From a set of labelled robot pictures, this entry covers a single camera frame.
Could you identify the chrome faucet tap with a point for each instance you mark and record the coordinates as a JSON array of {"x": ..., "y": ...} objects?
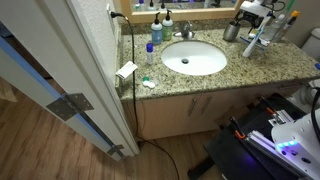
[{"x": 185, "y": 30}]

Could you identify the white green contact lens case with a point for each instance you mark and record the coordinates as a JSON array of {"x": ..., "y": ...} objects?
[{"x": 148, "y": 83}]

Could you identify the tall white toothpaste tube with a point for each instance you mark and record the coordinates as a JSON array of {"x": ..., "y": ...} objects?
[{"x": 255, "y": 40}]

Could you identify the stainless steel cup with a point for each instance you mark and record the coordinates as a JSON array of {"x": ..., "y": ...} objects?
[{"x": 230, "y": 32}]

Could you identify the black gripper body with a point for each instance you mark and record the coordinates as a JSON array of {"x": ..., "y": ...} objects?
[{"x": 248, "y": 20}]

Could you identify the sunscreen bottle with orange cap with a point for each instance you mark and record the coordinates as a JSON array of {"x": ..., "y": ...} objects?
[{"x": 288, "y": 26}]

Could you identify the blue toothbrush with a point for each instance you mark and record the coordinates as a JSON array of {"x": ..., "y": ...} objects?
[{"x": 245, "y": 40}]

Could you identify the green soap pump bottle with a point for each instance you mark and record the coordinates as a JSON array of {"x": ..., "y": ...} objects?
[{"x": 167, "y": 30}]

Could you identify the small bottle with blue cap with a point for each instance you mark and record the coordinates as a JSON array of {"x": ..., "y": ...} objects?
[{"x": 150, "y": 55}]

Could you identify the clear plastic bottle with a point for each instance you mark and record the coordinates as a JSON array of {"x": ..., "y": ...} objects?
[{"x": 273, "y": 28}]

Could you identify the white wall outlet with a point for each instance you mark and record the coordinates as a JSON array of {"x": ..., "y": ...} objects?
[{"x": 110, "y": 18}]

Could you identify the white paper packet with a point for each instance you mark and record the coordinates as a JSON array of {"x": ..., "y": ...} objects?
[{"x": 126, "y": 69}]

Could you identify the blue soap pump bottle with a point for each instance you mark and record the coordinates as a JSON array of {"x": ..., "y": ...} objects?
[{"x": 156, "y": 33}]

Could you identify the blue dental floss box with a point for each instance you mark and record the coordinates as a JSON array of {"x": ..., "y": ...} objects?
[{"x": 317, "y": 66}]

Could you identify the small white toothpaste tube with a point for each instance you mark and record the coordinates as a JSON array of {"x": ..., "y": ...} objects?
[{"x": 263, "y": 40}]

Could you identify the white oval sink basin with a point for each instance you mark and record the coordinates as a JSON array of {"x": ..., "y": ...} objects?
[{"x": 200, "y": 53}]

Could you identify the metal door hinge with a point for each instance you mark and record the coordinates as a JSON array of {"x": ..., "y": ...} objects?
[
  {"x": 70, "y": 106},
  {"x": 115, "y": 150}
]

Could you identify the aluminium mounting rail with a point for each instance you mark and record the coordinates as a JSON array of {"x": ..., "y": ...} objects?
[{"x": 266, "y": 145}]

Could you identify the white door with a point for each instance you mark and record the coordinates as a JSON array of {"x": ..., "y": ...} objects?
[{"x": 50, "y": 60}]

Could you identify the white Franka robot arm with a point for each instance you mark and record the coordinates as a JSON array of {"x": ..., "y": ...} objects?
[{"x": 300, "y": 140}]

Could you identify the white toilet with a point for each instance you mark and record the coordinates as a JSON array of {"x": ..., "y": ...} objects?
[{"x": 313, "y": 41}]

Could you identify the orange black clamp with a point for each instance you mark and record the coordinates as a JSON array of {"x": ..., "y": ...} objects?
[
  {"x": 267, "y": 106},
  {"x": 238, "y": 130}
]

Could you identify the wood framed mirror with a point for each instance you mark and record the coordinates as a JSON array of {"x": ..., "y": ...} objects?
[{"x": 186, "y": 15}]

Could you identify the beige vanity cabinet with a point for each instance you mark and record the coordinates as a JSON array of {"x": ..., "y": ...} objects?
[{"x": 166, "y": 115}]

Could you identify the black robot cart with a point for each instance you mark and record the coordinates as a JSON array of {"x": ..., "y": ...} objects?
[{"x": 240, "y": 156}]

